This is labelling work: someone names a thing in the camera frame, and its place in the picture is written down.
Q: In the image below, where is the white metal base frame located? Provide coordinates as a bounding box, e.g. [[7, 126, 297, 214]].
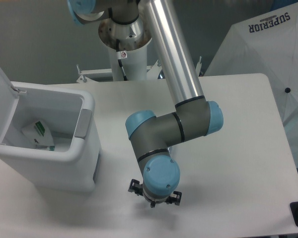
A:
[[76, 56, 205, 83]]

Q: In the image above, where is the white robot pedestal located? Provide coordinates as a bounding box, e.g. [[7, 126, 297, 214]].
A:
[[98, 16, 152, 81]]

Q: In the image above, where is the white trash can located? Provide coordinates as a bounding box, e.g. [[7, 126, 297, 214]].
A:
[[0, 68, 101, 192]]

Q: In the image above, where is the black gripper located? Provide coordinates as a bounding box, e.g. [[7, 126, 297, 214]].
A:
[[128, 179, 182, 207]]

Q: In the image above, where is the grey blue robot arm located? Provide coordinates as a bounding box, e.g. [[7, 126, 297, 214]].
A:
[[67, 0, 224, 207]]

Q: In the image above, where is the white superior umbrella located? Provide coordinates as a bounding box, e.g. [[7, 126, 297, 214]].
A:
[[205, 2, 298, 120]]

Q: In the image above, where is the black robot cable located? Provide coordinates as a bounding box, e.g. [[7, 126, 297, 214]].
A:
[[115, 38, 128, 81]]

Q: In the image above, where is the clear plastic wrapper bag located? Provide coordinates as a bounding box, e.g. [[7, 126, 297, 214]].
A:
[[21, 120, 55, 151]]

